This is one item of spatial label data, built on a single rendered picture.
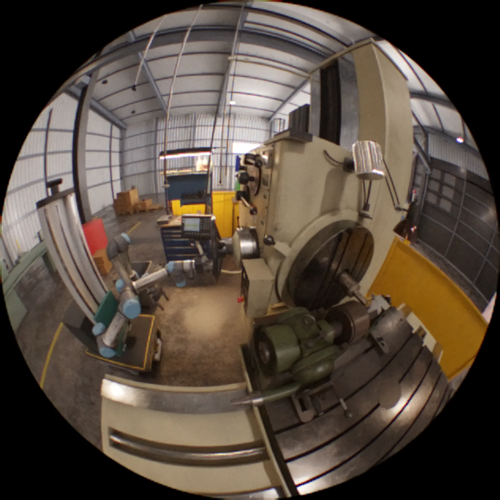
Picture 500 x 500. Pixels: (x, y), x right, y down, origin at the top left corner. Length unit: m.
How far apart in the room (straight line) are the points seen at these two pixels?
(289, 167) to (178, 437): 1.38
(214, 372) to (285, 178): 1.75
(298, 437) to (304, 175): 1.02
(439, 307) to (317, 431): 2.38
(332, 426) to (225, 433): 0.53
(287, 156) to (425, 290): 2.61
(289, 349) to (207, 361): 1.42
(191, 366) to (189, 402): 0.88
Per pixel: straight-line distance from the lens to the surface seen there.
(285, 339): 0.49
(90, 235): 4.20
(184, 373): 1.84
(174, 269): 1.00
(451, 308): 2.80
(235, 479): 1.13
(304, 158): 0.60
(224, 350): 1.86
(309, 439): 0.79
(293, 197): 0.59
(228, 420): 1.01
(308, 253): 0.63
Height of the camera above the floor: 1.72
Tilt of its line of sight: 30 degrees down
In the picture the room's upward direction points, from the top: 4 degrees clockwise
